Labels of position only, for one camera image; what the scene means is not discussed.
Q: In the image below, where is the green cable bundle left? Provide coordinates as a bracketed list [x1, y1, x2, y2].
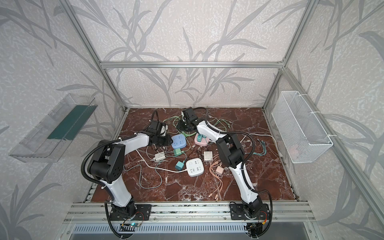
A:
[163, 113, 197, 137]

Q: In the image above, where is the teal charger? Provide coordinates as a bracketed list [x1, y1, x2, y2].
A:
[175, 161, 185, 171]
[201, 135, 207, 143]

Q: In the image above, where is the green cable bundle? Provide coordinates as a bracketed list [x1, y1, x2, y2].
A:
[163, 113, 197, 137]
[209, 118, 232, 133]

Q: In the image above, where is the pink power strip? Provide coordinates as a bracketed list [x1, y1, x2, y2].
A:
[194, 134, 210, 147]

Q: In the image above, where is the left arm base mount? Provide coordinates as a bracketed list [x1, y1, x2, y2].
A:
[109, 204, 152, 221]

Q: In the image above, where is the white power strip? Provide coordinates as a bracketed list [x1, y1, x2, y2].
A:
[186, 158, 204, 177]

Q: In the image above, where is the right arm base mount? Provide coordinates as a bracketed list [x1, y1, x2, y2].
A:
[229, 202, 271, 222]

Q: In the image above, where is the blue power strip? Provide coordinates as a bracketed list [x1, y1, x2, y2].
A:
[171, 134, 187, 150]

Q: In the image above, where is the clear plastic wall tray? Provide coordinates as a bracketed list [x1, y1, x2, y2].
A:
[9, 94, 98, 163]

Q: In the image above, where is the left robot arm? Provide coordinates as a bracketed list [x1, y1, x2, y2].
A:
[81, 120, 173, 216]

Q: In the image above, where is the pink charging cable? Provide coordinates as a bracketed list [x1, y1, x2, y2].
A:
[208, 158, 226, 201]

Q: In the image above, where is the green charger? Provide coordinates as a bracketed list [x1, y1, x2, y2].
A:
[174, 149, 183, 157]

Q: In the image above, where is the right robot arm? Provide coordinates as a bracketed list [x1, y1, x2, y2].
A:
[178, 107, 273, 219]

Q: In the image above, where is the teal multi-head cable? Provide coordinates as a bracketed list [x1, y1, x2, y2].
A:
[251, 139, 268, 157]

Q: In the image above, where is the aluminium front rail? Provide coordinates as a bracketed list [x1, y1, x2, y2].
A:
[63, 201, 316, 224]

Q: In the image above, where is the white power cord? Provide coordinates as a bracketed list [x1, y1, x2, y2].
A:
[124, 146, 188, 190]

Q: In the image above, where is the white wire mesh basket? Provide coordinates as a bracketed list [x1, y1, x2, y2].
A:
[272, 91, 333, 164]

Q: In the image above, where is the green cable bundle right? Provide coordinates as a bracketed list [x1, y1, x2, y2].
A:
[209, 118, 232, 133]

